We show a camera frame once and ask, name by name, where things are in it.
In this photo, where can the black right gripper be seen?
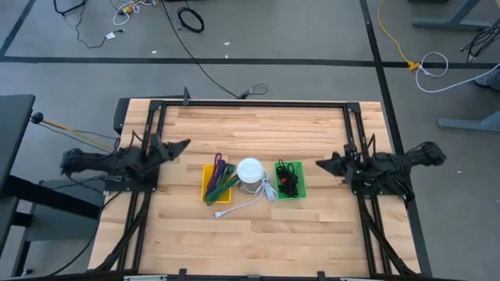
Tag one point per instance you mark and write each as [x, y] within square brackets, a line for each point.
[351, 164]

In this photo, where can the black aluminium rig frame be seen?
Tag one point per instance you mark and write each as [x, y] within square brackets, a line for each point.
[254, 104]

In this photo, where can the white metal bracket strip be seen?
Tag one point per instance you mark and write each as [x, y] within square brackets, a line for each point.
[361, 279]
[144, 278]

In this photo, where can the black side table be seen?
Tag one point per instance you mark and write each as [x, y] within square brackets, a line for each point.
[15, 132]

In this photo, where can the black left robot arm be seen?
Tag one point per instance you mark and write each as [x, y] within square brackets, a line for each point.
[105, 164]

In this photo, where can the black floor stand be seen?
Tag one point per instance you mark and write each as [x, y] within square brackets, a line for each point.
[58, 9]

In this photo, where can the wooden stick black knob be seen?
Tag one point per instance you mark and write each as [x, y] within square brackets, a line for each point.
[37, 118]

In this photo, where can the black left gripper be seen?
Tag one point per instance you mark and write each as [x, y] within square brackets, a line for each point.
[160, 150]

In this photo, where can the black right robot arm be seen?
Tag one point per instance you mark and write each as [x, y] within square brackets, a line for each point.
[394, 168]

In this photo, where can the yellow plastic basket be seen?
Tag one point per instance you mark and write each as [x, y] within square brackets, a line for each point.
[204, 171]

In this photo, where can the person's foot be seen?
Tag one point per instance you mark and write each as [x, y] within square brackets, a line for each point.
[488, 80]

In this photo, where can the grey desk leg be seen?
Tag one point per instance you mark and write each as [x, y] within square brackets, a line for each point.
[449, 22]
[465, 124]

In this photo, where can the green plastic basket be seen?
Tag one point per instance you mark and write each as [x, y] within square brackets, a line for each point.
[278, 195]

